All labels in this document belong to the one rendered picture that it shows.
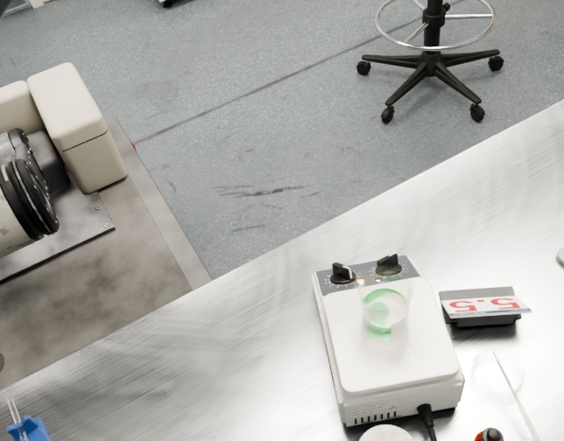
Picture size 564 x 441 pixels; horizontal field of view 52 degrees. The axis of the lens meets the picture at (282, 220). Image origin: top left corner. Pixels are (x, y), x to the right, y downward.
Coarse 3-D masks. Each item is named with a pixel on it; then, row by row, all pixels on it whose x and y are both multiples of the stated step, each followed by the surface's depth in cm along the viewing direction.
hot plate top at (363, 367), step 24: (336, 312) 63; (432, 312) 62; (336, 336) 61; (360, 336) 61; (408, 336) 60; (432, 336) 60; (336, 360) 60; (360, 360) 59; (384, 360) 59; (408, 360) 59; (432, 360) 58; (456, 360) 58; (360, 384) 58; (384, 384) 57; (408, 384) 57
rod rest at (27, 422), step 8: (24, 416) 66; (24, 424) 66; (32, 424) 66; (40, 424) 67; (8, 432) 65; (16, 432) 66; (32, 432) 67; (40, 432) 67; (16, 440) 67; (32, 440) 66; (40, 440) 66; (48, 440) 66
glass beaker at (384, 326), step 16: (368, 272) 58; (384, 272) 58; (400, 272) 57; (368, 288) 60; (384, 288) 60; (400, 288) 59; (368, 304) 55; (400, 304) 54; (368, 320) 57; (384, 320) 56; (400, 320) 57; (368, 336) 60; (384, 336) 58; (400, 336) 59
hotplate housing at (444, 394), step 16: (320, 304) 67; (320, 320) 71; (336, 368) 61; (336, 384) 60; (416, 384) 59; (432, 384) 59; (448, 384) 59; (464, 384) 60; (336, 400) 64; (352, 400) 59; (368, 400) 59; (384, 400) 59; (400, 400) 59; (416, 400) 60; (432, 400) 60; (448, 400) 61; (352, 416) 61; (368, 416) 61; (384, 416) 62; (400, 416) 62; (432, 416) 60
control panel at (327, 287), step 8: (400, 256) 74; (360, 264) 74; (368, 264) 73; (376, 264) 73; (400, 264) 72; (408, 264) 71; (320, 272) 74; (328, 272) 73; (408, 272) 69; (416, 272) 69; (320, 280) 72; (328, 280) 71; (320, 288) 70; (328, 288) 69; (336, 288) 69; (344, 288) 68; (352, 288) 68
